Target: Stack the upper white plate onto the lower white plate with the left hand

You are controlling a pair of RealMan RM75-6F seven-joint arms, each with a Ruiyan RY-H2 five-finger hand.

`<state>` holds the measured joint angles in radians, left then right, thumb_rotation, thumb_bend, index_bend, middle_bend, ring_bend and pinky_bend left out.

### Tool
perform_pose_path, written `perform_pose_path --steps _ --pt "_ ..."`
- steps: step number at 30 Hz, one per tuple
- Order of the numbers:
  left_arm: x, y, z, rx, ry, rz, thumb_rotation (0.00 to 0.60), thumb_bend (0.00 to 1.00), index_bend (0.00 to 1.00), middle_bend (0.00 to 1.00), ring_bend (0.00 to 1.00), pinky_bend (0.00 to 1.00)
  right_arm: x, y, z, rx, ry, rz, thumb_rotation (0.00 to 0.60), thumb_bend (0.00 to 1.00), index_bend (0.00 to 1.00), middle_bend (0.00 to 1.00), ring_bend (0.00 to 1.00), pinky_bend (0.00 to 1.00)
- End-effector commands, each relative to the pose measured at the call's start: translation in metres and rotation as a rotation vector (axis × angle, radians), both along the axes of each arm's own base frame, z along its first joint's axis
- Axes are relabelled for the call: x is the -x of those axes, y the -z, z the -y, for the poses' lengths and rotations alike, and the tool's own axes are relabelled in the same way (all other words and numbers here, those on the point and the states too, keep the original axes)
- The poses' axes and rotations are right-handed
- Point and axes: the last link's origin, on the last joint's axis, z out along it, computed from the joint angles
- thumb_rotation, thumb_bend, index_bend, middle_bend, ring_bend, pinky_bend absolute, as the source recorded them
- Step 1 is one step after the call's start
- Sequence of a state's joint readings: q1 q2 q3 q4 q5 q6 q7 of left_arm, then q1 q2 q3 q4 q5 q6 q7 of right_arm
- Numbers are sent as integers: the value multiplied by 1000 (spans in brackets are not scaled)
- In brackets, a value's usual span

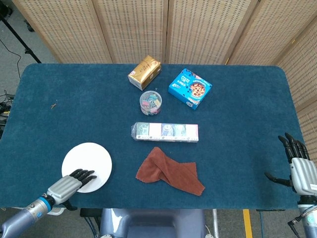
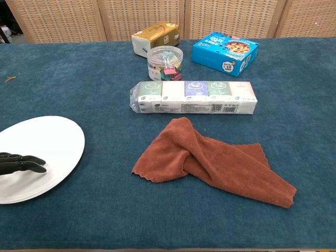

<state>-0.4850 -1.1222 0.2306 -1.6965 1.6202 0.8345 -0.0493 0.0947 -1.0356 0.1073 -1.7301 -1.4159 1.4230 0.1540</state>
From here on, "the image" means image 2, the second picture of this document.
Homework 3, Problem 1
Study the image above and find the gold facial tissue pack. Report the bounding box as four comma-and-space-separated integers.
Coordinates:
131, 21, 181, 58

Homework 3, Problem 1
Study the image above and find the wicker folding screen panel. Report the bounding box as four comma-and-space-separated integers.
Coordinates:
184, 0, 287, 40
5, 0, 108, 44
97, 0, 186, 42
274, 0, 336, 39

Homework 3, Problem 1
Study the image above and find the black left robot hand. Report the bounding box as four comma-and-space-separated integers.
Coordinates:
0, 152, 48, 176

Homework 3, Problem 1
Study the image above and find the blue cookie box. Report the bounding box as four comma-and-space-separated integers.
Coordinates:
191, 31, 260, 78

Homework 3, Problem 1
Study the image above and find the pocket tissue multipack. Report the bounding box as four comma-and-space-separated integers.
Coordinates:
129, 80, 258, 116

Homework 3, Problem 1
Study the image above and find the rust brown microfiber towel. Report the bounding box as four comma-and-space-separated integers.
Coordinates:
131, 117, 298, 209

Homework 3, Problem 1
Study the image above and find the clear jar of binder clips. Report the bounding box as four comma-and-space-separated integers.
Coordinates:
146, 45, 184, 81

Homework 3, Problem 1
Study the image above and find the teal tablecloth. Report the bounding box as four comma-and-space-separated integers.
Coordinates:
0, 37, 336, 250

